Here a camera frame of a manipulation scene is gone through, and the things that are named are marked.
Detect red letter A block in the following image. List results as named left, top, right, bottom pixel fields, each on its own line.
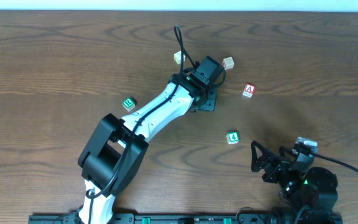
left=242, top=83, right=255, bottom=98

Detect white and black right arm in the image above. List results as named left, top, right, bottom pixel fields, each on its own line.
left=251, top=137, right=342, bottom=223

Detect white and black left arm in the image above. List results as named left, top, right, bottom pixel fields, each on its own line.
left=75, top=57, right=226, bottom=223

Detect green number 4 block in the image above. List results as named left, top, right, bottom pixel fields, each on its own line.
left=226, top=131, right=240, bottom=144

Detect red edged wooden block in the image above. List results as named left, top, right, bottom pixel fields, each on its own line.
left=223, top=57, right=234, bottom=70

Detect plain cream wooden block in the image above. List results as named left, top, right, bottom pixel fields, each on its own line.
left=173, top=51, right=186, bottom=65

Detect green letter R block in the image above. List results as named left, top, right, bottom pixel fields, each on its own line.
left=122, top=97, right=136, bottom=111

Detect black mounting rail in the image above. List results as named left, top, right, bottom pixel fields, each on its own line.
left=28, top=212, right=343, bottom=224

